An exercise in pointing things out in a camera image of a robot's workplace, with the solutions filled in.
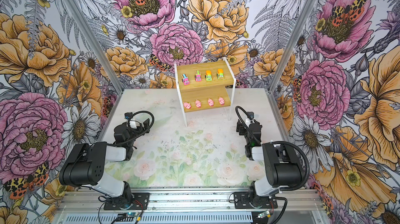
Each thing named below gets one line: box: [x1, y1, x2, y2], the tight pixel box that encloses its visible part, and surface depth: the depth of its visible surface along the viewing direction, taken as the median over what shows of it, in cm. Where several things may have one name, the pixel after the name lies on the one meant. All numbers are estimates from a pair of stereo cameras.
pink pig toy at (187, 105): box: [183, 102, 192, 109], surface depth 91 cm
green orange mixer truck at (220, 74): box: [216, 68, 224, 80], surface depth 81 cm
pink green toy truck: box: [194, 70, 203, 82], surface depth 81 cm
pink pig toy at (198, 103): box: [195, 98, 202, 109], surface depth 92 cm
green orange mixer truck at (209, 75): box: [204, 70, 213, 82], surface depth 81 cm
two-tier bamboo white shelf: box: [173, 57, 236, 128], surface depth 83 cm
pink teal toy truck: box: [181, 73, 191, 86], surface depth 79 cm
